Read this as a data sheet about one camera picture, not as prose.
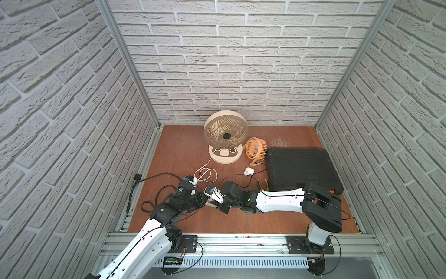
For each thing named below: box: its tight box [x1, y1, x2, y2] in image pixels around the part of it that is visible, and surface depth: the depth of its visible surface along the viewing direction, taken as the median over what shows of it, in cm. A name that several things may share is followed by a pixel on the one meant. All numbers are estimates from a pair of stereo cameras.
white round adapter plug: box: [243, 166, 255, 177], surface depth 97 cm
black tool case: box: [267, 147, 344, 196], surface depth 90 cm
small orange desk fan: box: [243, 137, 268, 167], surface depth 99 cm
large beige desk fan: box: [203, 109, 249, 165], surface depth 87 cm
